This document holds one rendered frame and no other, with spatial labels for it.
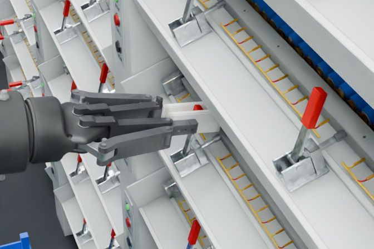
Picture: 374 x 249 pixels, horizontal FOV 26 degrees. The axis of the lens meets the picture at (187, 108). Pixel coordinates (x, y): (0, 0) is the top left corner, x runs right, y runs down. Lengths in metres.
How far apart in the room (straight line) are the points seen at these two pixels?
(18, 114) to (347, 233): 0.39
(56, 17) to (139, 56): 0.69
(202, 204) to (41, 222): 1.34
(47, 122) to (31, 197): 1.48
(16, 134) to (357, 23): 0.43
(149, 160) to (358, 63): 0.70
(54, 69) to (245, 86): 1.13
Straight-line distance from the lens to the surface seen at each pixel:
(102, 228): 1.78
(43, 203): 2.34
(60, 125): 0.90
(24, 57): 2.39
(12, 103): 0.89
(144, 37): 1.10
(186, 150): 1.01
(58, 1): 1.83
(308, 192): 0.71
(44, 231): 2.26
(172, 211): 1.24
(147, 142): 0.92
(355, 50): 0.55
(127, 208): 1.32
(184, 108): 0.98
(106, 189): 1.58
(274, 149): 0.75
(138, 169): 1.22
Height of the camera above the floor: 1.53
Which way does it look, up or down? 35 degrees down
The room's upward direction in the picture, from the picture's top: straight up
